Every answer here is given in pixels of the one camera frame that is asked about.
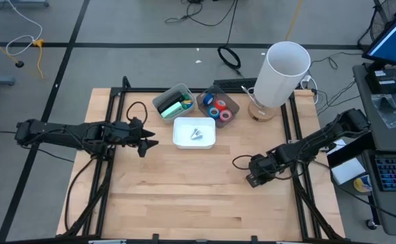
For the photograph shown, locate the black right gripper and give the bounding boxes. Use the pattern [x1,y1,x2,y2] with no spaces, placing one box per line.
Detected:
[245,152,282,189]

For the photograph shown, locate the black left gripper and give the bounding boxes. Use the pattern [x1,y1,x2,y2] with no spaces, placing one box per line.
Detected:
[111,117,160,159]

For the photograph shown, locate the pink tape roll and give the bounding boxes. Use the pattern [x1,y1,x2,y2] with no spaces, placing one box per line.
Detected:
[218,108,233,123]

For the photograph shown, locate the white plastic bin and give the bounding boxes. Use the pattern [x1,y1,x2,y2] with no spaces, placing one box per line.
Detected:
[172,117,216,150]

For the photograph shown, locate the translucent light grey plastic bin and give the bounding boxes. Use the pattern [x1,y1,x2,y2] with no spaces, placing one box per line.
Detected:
[152,83,197,125]

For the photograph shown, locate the white cardboard box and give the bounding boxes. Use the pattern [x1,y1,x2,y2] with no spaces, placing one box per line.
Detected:
[330,157,367,186]

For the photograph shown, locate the smoky dark grey plastic bin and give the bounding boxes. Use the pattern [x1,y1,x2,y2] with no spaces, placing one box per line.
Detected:
[196,84,241,129]

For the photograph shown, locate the black keyboard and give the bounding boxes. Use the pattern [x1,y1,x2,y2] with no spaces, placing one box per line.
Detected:
[213,77,258,92]

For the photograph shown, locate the white power adapter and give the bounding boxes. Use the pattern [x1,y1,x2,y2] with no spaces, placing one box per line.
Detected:
[299,74,319,106]

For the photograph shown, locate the yellow and blue roll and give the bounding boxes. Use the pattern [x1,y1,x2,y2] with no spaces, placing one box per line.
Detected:
[353,175,372,193]

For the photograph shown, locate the grey side desk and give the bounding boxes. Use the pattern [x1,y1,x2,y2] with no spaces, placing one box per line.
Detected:
[352,62,396,238]

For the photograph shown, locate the clear plastic bag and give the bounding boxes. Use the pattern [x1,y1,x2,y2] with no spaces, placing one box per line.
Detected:
[370,94,396,130]

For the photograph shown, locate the black mini computer box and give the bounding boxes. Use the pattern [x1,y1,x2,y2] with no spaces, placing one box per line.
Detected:
[364,68,396,95]

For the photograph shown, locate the computer monitor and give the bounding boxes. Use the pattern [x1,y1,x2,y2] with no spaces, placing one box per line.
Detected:
[362,0,396,70]

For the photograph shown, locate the black floor fan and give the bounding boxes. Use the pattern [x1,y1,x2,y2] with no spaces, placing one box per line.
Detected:
[369,0,396,41]

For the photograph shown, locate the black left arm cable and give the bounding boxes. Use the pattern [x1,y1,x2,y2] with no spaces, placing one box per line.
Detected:
[125,100,149,125]

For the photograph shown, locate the black aluminium table frame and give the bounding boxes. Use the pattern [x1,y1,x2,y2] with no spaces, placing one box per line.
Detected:
[64,76,347,244]

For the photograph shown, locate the coiled black cable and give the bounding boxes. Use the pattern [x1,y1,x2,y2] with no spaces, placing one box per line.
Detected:
[217,45,242,71]

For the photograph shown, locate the black floor cable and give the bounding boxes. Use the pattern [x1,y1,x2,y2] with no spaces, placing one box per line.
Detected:
[163,0,239,47]

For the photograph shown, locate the yellow floor cable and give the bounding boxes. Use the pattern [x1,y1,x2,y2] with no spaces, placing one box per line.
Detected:
[0,28,46,81]

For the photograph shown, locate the yellow hanging cable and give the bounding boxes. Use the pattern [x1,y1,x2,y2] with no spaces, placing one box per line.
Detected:
[284,0,304,41]

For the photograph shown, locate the white floor cable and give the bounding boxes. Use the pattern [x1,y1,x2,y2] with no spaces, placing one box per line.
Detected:
[5,0,44,57]

